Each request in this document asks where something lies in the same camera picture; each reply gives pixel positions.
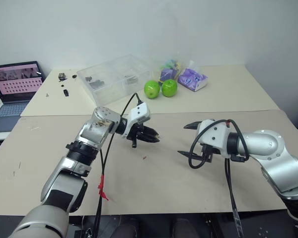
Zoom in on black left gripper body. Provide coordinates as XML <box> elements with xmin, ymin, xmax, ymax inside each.
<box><xmin>126</xmin><ymin>123</ymin><xmax>144</xmax><ymax>149</ymax></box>

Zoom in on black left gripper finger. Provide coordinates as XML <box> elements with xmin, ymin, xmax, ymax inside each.
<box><xmin>139</xmin><ymin>133</ymin><xmax>161</xmax><ymax>144</ymax></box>
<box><xmin>141</xmin><ymin>125</ymin><xmax>160</xmax><ymax>138</ymax></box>

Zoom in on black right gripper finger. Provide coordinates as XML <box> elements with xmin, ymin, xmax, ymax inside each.
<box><xmin>177</xmin><ymin>150</ymin><xmax>202</xmax><ymax>160</ymax></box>
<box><xmin>183</xmin><ymin>120</ymin><xmax>202</xmax><ymax>130</ymax></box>

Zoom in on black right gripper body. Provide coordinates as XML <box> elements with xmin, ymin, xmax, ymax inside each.
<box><xmin>200</xmin><ymin>144</ymin><xmax>215</xmax><ymax>164</ymax></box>

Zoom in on green apple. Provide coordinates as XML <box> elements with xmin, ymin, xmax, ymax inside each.
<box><xmin>144</xmin><ymin>80</ymin><xmax>161</xmax><ymax>99</ymax></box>
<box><xmin>161</xmin><ymin>79</ymin><xmax>178</xmax><ymax>98</ymax></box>

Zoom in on cream board mat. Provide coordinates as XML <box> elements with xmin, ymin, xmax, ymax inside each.
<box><xmin>20</xmin><ymin>64</ymin><xmax>281</xmax><ymax>117</ymax></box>

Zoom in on purple tissue pack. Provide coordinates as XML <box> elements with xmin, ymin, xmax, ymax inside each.
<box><xmin>177</xmin><ymin>67</ymin><xmax>209</xmax><ymax>93</ymax></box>

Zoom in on clear plastic compartment box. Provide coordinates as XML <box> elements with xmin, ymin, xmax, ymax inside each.
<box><xmin>76</xmin><ymin>54</ymin><xmax>152</xmax><ymax>106</ymax></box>

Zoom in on clear bag with purple items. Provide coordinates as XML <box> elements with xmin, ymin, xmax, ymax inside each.
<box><xmin>157</xmin><ymin>57</ymin><xmax>184</xmax><ymax>84</ymax></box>

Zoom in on black parts inside box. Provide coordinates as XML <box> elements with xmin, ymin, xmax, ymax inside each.
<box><xmin>85</xmin><ymin>76</ymin><xmax>105</xmax><ymax>89</ymax></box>

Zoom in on open laptop with pink screen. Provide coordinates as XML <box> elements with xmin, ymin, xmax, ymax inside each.
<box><xmin>0</xmin><ymin>60</ymin><xmax>44</xmax><ymax>134</ymax></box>

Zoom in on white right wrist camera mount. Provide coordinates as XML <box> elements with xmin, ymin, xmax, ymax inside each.
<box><xmin>197</xmin><ymin>119</ymin><xmax>231</xmax><ymax>159</ymax></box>

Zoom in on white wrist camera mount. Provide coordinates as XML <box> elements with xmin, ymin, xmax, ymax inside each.
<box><xmin>197</xmin><ymin>119</ymin><xmax>231</xmax><ymax>159</ymax></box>
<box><xmin>121</xmin><ymin>102</ymin><xmax>151</xmax><ymax>140</ymax></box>

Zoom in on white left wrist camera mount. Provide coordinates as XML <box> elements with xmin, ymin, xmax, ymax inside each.
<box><xmin>121</xmin><ymin>102</ymin><xmax>151</xmax><ymax>140</ymax></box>

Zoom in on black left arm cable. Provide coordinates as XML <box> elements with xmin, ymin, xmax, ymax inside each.
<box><xmin>93</xmin><ymin>93</ymin><xmax>144</xmax><ymax>238</ymax></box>

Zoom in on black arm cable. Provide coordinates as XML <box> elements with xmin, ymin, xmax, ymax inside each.
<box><xmin>188</xmin><ymin>119</ymin><xmax>250</xmax><ymax>238</ymax></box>
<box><xmin>93</xmin><ymin>93</ymin><xmax>144</xmax><ymax>238</ymax></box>

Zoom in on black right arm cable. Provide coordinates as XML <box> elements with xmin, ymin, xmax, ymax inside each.
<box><xmin>188</xmin><ymin>119</ymin><xmax>250</xmax><ymax>238</ymax></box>

